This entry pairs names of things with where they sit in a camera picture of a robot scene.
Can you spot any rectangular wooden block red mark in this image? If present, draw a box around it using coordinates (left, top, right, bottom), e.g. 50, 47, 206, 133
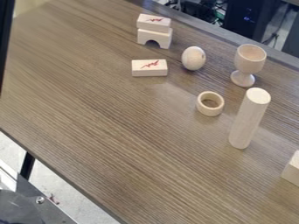
135, 13, 173, 34
130, 59, 170, 78

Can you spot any wooden arch block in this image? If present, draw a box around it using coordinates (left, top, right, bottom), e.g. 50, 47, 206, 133
135, 27, 175, 50

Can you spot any wooden cube block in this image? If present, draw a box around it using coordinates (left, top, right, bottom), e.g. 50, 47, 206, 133
280, 150, 299, 188

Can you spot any wooden egg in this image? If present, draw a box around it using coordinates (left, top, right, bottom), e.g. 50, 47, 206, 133
179, 45, 208, 72

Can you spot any wooden cylinder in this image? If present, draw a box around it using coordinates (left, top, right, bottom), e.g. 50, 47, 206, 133
227, 87, 273, 151

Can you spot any wooden goblet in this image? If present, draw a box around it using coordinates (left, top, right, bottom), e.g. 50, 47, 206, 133
230, 43, 269, 88

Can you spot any black computer tower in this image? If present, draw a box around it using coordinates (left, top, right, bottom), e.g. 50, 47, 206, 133
223, 0, 290, 43

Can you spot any wooden ring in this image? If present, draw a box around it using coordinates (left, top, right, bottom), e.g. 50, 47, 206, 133
195, 90, 226, 117

